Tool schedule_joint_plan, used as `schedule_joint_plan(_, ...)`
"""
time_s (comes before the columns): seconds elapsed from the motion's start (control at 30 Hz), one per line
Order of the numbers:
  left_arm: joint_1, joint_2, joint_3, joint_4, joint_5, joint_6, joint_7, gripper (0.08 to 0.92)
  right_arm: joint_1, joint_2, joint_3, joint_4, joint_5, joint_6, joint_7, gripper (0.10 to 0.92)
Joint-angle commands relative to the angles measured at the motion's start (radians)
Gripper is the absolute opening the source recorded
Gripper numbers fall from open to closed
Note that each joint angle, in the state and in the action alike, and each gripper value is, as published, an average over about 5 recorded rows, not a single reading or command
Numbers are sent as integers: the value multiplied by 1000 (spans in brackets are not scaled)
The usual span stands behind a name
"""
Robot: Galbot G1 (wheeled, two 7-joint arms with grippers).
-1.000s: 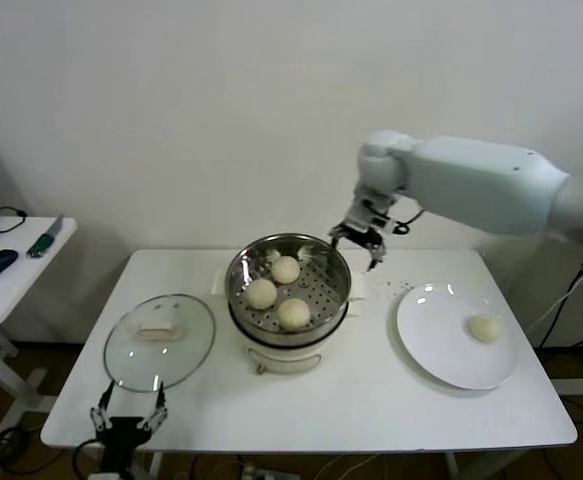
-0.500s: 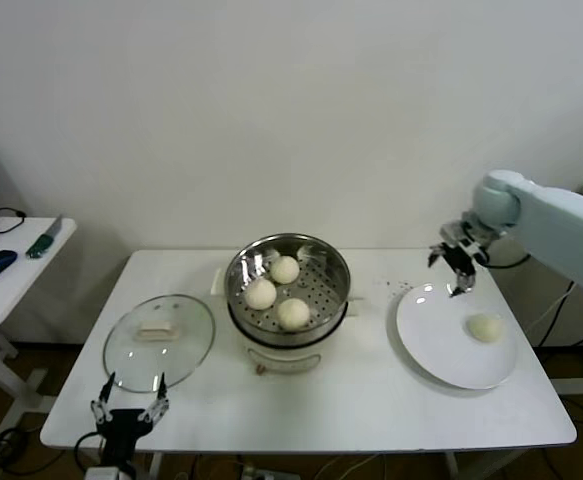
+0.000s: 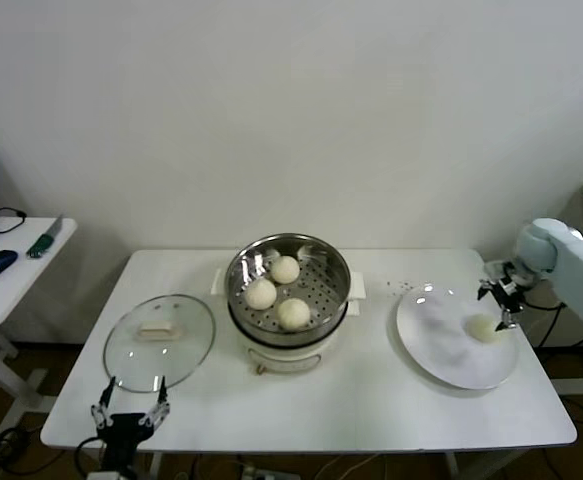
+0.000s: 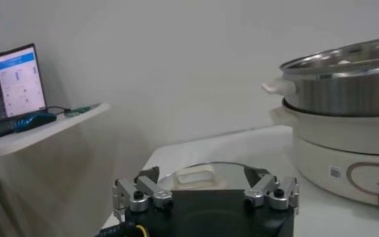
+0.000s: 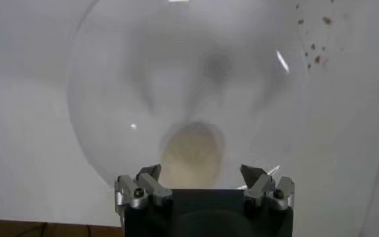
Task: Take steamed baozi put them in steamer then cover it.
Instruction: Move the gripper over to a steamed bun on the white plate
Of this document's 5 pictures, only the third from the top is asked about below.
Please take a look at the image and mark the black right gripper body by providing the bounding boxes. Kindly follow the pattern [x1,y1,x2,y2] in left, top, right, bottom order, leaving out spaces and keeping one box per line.
[495,272,530,307]

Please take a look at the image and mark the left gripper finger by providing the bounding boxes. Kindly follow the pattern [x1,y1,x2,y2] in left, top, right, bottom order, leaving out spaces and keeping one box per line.
[139,374,172,427]
[89,375,117,429]

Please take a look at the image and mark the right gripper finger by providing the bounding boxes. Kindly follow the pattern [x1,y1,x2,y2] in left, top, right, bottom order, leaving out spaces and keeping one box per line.
[493,299,525,332]
[476,279,502,301]

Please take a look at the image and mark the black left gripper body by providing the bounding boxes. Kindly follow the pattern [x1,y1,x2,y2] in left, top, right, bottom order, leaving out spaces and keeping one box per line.
[96,413,155,469]

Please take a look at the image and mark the white steamed baozi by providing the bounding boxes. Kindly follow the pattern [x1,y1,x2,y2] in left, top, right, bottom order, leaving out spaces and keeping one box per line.
[276,297,312,331]
[244,278,278,311]
[464,313,507,345]
[269,254,301,285]

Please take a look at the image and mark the round glass pot lid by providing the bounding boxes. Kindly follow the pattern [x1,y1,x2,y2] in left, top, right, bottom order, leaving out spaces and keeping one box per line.
[102,293,217,394]

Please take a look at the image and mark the stainless steel steamer basket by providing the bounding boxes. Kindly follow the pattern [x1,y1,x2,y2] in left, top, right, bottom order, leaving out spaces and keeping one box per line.
[212,232,371,347]

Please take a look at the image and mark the white round plate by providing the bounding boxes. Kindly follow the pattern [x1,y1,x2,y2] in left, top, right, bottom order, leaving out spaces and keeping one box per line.
[395,283,520,391]

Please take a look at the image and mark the scattered dark crumbs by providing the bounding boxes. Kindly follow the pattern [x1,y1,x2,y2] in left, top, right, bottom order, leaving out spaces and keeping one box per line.
[370,277,416,295]

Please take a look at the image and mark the white power strip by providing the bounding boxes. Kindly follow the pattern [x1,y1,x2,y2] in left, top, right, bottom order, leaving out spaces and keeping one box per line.
[235,462,292,480]

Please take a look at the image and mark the white electric cooker base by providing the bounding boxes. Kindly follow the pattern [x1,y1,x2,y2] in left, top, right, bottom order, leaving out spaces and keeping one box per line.
[228,299,361,376]

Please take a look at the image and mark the white side table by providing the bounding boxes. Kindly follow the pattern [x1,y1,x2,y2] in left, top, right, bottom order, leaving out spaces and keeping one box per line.
[0,215,79,436]

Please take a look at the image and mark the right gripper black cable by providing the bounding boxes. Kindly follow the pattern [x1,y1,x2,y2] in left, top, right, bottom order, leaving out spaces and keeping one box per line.
[520,299,570,314]

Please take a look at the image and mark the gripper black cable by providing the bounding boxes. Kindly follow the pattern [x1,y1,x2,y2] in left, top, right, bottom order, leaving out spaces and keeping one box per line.
[520,299,570,314]
[73,435,105,480]

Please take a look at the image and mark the black cable with plug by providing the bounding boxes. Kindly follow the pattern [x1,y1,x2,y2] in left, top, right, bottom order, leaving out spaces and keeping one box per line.
[535,302,583,350]

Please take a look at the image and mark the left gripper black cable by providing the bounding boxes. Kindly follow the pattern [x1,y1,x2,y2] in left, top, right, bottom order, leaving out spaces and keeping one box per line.
[73,435,105,480]

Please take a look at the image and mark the black floor cable bundle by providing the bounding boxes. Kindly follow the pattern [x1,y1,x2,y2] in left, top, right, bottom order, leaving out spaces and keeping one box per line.
[0,424,67,476]

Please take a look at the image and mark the green handled tool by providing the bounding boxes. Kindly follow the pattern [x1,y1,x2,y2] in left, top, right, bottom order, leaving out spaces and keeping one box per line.
[26,214,66,260]

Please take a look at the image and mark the thin black looped cable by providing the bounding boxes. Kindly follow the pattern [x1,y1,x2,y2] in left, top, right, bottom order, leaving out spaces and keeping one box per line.
[0,207,28,235]

